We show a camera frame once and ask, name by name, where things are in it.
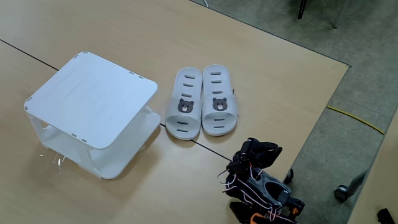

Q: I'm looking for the black chair leg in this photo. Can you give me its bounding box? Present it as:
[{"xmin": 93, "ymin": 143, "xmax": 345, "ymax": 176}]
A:
[{"xmin": 297, "ymin": 0, "xmax": 308, "ymax": 20}]

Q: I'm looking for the white bear slipper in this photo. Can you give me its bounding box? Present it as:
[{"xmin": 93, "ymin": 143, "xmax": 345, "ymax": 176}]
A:
[
  {"xmin": 164, "ymin": 67, "xmax": 203, "ymax": 141},
  {"xmin": 201, "ymin": 63, "xmax": 239, "ymax": 137}
]

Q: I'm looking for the black object on table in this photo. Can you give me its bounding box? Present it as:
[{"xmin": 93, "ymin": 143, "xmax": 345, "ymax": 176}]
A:
[{"xmin": 376, "ymin": 208, "xmax": 396, "ymax": 224}]

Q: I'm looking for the chair leg with grey caster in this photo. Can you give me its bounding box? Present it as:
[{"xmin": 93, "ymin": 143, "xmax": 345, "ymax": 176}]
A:
[{"xmin": 334, "ymin": 170, "xmax": 369, "ymax": 202}]

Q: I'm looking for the black table caster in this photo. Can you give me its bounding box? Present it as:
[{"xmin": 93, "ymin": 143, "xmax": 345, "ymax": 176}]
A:
[{"xmin": 283, "ymin": 168, "xmax": 295, "ymax": 184}]

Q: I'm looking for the yellow floor cable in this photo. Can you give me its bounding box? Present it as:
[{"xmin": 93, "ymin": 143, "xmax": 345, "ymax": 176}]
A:
[{"xmin": 326, "ymin": 105, "xmax": 386, "ymax": 135}]

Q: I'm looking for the metal chair leg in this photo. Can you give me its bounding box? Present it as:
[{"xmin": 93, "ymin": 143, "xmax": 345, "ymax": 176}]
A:
[{"xmin": 331, "ymin": 0, "xmax": 349, "ymax": 29}]

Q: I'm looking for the white plastic box shelf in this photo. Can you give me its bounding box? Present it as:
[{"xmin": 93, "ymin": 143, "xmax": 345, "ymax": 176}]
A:
[{"xmin": 24, "ymin": 51, "xmax": 162, "ymax": 180}]

